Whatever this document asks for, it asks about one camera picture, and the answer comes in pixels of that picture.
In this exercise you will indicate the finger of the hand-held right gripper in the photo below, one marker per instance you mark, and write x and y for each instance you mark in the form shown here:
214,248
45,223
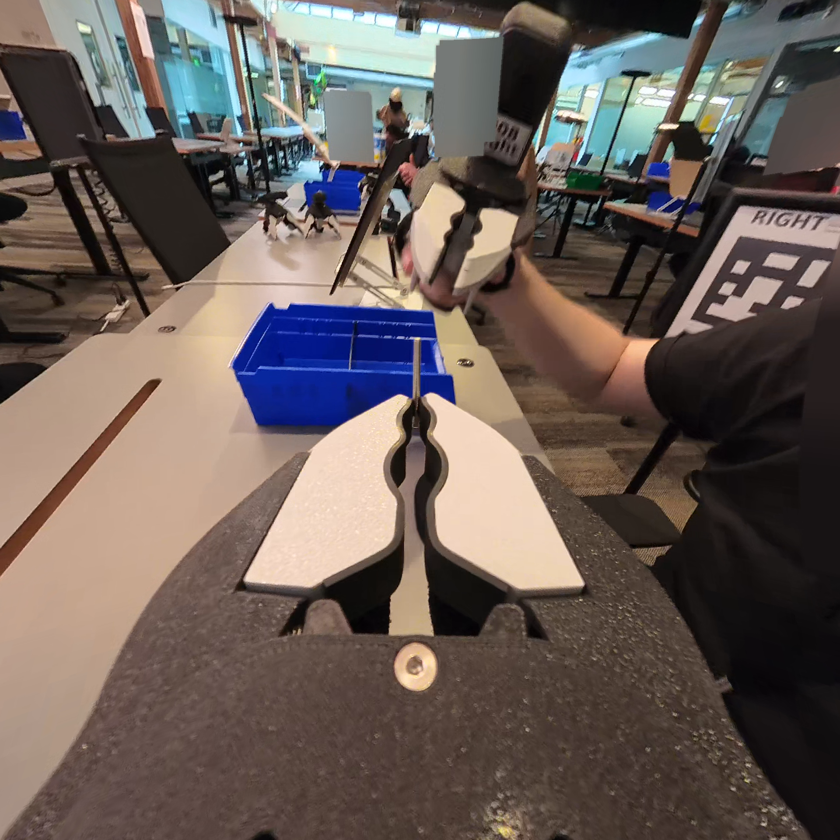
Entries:
492,243
433,229

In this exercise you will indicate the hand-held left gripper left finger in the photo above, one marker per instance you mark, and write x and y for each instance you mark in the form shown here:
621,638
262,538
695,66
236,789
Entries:
328,505

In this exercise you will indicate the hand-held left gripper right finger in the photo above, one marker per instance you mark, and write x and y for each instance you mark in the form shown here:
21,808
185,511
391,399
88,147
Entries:
499,518

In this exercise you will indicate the blue plastic divided bin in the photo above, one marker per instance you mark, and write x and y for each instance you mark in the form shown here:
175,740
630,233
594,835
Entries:
295,394

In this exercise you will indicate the long metal screw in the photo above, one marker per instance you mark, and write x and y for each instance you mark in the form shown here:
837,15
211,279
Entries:
417,374

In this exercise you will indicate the person's right forearm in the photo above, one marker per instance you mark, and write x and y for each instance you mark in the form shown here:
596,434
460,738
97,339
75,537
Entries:
577,348

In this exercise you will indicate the person's right hand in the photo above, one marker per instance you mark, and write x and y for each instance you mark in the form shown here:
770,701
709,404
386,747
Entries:
443,295

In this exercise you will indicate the black tablet on stand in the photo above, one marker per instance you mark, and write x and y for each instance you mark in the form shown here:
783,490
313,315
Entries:
371,216

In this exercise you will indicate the small blue bin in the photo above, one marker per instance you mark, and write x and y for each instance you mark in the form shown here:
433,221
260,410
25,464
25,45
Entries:
659,200
341,193

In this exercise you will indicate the black floor lamp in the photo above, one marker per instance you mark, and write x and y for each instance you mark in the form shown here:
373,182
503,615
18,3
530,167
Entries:
635,73
239,21

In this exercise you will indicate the green bin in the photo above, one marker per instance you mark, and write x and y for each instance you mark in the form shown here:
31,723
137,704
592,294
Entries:
586,180

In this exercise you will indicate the small black toy robot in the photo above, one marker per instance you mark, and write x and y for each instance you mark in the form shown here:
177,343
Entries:
321,213
279,216

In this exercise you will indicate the ceiling projector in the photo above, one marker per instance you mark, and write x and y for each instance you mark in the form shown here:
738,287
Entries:
408,19

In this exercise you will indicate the wooden table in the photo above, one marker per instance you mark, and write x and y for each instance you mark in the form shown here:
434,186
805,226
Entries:
630,211

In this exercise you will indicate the person's black shirt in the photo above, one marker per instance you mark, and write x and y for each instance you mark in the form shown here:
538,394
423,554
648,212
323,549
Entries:
754,525

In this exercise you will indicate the marker board on black stand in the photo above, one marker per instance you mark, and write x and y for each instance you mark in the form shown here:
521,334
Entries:
754,262

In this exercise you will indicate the white power strip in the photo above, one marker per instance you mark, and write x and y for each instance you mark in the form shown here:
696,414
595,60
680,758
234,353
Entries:
117,312

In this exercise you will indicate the wooden pillar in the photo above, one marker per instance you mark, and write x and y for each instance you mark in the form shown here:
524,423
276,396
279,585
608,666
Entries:
141,59

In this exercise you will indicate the black panel on stand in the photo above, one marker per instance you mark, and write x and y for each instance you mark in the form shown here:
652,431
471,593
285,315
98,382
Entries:
52,105

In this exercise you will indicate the black office chair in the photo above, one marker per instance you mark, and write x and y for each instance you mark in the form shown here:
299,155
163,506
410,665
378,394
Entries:
10,207

